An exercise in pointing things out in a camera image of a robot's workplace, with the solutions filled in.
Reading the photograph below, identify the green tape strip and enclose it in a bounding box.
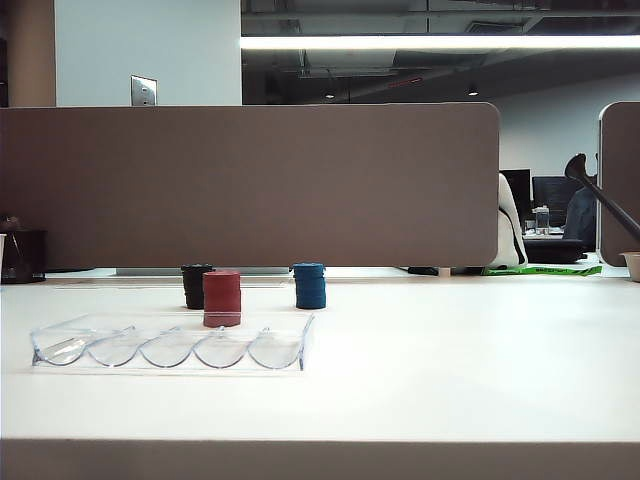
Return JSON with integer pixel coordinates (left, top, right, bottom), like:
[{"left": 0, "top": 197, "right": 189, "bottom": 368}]
[{"left": 482, "top": 264, "right": 604, "bottom": 278}]

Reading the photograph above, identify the black long-handled spoon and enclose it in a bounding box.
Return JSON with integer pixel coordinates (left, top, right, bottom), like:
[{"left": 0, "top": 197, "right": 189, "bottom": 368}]
[{"left": 564, "top": 153, "right": 640, "bottom": 234}]

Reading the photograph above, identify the blue poker chip stack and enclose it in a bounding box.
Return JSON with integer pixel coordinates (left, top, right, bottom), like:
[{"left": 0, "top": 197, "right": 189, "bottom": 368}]
[{"left": 292, "top": 262, "right": 328, "bottom": 310}]

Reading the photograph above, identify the metal wall switch plate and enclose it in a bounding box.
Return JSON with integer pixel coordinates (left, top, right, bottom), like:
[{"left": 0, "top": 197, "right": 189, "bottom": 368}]
[{"left": 130, "top": 74, "right": 159, "bottom": 107}]

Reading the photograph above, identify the black computer monitor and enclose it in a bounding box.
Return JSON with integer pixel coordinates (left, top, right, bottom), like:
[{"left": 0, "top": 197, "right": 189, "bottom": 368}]
[
  {"left": 531, "top": 175, "right": 578, "bottom": 227},
  {"left": 500, "top": 168, "right": 532, "bottom": 224}
]

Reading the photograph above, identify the seated person blue shirt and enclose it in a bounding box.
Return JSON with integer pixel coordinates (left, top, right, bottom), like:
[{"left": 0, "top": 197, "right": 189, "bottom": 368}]
[{"left": 563, "top": 174, "right": 600, "bottom": 250}]

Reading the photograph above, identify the black poker chip stack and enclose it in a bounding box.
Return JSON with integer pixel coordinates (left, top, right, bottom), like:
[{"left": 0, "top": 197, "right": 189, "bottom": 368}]
[{"left": 181, "top": 268, "right": 215, "bottom": 311}]

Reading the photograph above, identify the brown front panel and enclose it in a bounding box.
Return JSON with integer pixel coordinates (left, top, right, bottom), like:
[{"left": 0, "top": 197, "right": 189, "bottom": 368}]
[{"left": 0, "top": 439, "right": 640, "bottom": 480}]

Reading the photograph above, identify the narrow brown desk partition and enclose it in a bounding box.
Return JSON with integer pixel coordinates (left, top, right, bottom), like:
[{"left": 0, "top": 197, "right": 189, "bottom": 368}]
[{"left": 597, "top": 101, "right": 640, "bottom": 268}]

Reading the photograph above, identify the red poker chip stack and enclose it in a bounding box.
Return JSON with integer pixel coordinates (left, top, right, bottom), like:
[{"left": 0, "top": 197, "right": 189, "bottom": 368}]
[{"left": 202, "top": 270, "right": 243, "bottom": 329}]

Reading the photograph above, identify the beige bowl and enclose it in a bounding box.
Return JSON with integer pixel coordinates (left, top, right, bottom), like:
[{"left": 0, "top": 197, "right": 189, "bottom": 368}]
[{"left": 618, "top": 250, "right": 640, "bottom": 283}]

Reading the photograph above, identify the dark background desk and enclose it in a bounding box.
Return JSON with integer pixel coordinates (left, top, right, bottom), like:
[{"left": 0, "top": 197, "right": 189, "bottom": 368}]
[{"left": 522, "top": 238, "right": 590, "bottom": 265}]

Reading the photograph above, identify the clear plastic chip tray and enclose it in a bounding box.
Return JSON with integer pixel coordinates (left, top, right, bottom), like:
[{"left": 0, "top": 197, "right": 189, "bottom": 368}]
[{"left": 29, "top": 311, "right": 316, "bottom": 372}]

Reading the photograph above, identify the long ceiling light strip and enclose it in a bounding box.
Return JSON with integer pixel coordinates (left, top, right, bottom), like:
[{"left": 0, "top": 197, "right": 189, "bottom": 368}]
[{"left": 239, "top": 34, "right": 640, "bottom": 51}]

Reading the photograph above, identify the large brown desk partition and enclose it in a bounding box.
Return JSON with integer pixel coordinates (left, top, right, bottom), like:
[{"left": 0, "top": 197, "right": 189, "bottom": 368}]
[{"left": 0, "top": 102, "right": 502, "bottom": 272}]

